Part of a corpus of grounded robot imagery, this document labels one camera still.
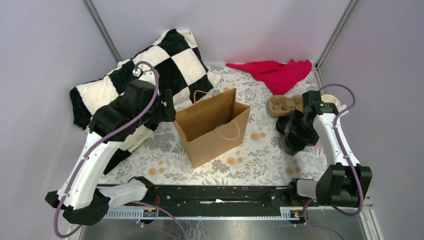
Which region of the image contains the black paper coffee cup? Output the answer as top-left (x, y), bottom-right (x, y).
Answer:
top-left (283, 143), bottom-right (305, 156)

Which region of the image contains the brown paper bag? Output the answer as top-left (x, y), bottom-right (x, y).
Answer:
top-left (173, 88), bottom-right (251, 169)

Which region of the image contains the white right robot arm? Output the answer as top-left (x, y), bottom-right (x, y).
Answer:
top-left (280, 90), bottom-right (373, 208)

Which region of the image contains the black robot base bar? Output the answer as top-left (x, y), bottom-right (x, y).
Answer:
top-left (136, 176), bottom-right (308, 220)

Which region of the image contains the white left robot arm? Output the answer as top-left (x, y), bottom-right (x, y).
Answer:
top-left (45, 80), bottom-right (176, 226)

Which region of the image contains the brown cardboard cup carrier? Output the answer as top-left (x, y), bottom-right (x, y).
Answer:
top-left (267, 95), bottom-right (303, 117)

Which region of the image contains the floral patterned table mat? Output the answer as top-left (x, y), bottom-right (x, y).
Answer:
top-left (100, 66), bottom-right (327, 186)

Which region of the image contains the black white checkered blanket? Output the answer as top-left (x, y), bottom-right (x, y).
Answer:
top-left (69, 29), bottom-right (222, 174)

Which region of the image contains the red cloth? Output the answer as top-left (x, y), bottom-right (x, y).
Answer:
top-left (226, 59), bottom-right (313, 95)

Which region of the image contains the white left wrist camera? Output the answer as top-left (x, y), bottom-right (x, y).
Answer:
top-left (132, 67), bottom-right (153, 79)

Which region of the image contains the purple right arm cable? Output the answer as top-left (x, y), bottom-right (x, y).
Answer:
top-left (303, 83), bottom-right (365, 240)

